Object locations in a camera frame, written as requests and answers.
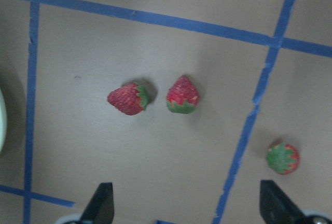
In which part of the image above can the light green plate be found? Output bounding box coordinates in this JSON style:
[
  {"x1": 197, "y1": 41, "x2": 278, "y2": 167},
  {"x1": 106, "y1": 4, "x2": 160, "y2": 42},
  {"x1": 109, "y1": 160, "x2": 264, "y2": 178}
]
[{"x1": 0, "y1": 91, "x2": 7, "y2": 151}]

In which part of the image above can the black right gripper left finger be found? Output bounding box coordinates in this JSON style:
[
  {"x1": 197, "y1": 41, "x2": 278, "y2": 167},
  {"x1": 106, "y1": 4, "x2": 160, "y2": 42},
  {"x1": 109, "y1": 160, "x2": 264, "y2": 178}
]
[{"x1": 79, "y1": 183, "x2": 115, "y2": 221}]

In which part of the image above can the red strawberry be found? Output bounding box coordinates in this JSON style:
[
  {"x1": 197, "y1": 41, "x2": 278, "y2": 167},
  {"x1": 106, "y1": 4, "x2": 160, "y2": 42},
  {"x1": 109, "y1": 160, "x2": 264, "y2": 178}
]
[
  {"x1": 266, "y1": 142, "x2": 300, "y2": 175},
  {"x1": 166, "y1": 75, "x2": 200, "y2": 114},
  {"x1": 107, "y1": 82, "x2": 149, "y2": 116}
]

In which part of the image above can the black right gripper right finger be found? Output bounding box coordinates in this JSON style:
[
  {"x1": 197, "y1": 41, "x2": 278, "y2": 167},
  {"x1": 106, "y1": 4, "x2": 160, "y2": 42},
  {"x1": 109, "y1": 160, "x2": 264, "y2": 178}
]
[{"x1": 259, "y1": 180, "x2": 305, "y2": 224}]

